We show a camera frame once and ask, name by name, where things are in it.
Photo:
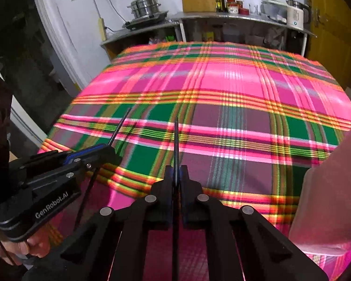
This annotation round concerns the black induction cooker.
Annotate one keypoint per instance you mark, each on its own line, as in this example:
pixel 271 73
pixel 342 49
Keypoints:
pixel 146 22

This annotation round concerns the white electric kettle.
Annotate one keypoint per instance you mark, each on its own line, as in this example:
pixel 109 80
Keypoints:
pixel 297 16

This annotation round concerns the pink green plaid tablecloth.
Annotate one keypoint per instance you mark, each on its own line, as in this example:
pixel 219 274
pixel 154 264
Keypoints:
pixel 222 117

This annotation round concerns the pink plastic utensil holder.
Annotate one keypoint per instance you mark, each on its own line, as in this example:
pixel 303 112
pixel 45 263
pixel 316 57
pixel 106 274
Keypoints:
pixel 333 187

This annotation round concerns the black chopstick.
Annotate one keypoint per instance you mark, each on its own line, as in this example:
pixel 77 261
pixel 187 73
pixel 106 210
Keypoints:
pixel 120 126
pixel 176 143

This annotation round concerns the person's left hand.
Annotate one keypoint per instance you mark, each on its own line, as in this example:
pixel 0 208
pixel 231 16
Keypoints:
pixel 35 241

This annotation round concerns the yellow wooden door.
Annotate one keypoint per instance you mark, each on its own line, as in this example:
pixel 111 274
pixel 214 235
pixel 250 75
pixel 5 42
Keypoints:
pixel 336 26

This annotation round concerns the clear glass cup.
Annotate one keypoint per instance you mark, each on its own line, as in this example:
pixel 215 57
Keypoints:
pixel 253 9

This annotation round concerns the yellow power strip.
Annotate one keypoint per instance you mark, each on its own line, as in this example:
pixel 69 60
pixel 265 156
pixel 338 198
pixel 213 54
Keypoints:
pixel 101 30

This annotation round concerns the steel steamer pot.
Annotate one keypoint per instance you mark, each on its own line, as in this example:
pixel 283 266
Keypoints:
pixel 144 5

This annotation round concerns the flat red container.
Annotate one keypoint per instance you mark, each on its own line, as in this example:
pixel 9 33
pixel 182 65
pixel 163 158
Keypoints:
pixel 244 10

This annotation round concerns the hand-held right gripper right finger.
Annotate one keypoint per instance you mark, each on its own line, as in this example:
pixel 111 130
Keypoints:
pixel 183 181

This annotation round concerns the metal kitchen counter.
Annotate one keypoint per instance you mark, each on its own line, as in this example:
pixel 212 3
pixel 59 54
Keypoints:
pixel 239 17

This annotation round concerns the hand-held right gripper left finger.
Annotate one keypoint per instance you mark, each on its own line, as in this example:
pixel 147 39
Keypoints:
pixel 170 181

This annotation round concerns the white door frame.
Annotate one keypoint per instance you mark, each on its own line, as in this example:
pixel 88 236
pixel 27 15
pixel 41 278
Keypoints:
pixel 58 44

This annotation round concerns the yellow packet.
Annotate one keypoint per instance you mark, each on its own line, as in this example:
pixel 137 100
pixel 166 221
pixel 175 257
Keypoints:
pixel 207 36

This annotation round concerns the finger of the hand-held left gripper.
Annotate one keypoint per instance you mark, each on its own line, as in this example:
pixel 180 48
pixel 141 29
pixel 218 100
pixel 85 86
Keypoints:
pixel 87 171
pixel 84 155

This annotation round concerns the low metal shelf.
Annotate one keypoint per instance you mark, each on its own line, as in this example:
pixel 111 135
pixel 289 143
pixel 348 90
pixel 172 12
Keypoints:
pixel 128 35

